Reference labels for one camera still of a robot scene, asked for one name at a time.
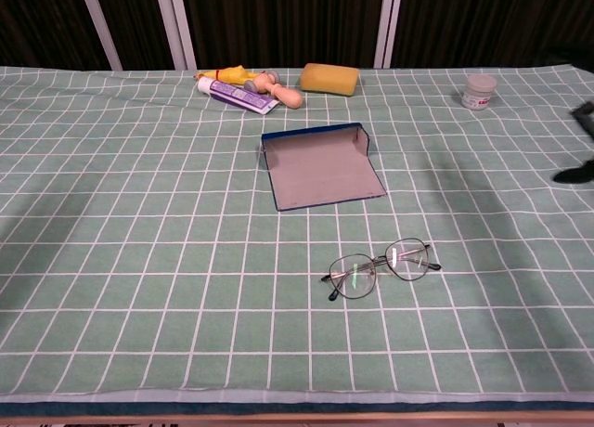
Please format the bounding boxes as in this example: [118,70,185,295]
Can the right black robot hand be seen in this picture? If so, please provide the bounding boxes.
[551,99,594,185]

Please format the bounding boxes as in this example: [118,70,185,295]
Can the thin-framed eyeglasses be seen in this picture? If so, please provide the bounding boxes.
[322,238,442,302]

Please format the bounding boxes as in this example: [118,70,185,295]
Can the blue glasses case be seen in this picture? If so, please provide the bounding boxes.
[260,122,388,213]

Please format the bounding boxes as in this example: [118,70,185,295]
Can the small white cream jar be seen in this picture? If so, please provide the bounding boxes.
[461,73,497,110]

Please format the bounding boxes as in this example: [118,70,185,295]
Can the yellow sponge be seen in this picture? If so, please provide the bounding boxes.
[298,63,361,97]

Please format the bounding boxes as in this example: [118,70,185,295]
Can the dark pleated curtain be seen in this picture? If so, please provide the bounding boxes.
[0,0,594,71]

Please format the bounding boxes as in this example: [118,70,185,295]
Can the purple white toothpaste tube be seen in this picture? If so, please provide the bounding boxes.
[197,77,281,116]

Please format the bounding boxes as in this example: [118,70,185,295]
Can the yellow rubber chicken toy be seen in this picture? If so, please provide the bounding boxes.
[193,65,258,86]

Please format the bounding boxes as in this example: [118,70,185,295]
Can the green checked tablecloth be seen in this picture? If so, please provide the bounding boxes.
[0,64,594,404]

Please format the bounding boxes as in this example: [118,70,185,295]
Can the white frame post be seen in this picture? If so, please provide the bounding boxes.
[77,0,123,71]
[152,0,199,71]
[373,0,405,70]

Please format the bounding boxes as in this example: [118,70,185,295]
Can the wooden handled massager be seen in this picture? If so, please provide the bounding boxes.
[244,70,304,110]

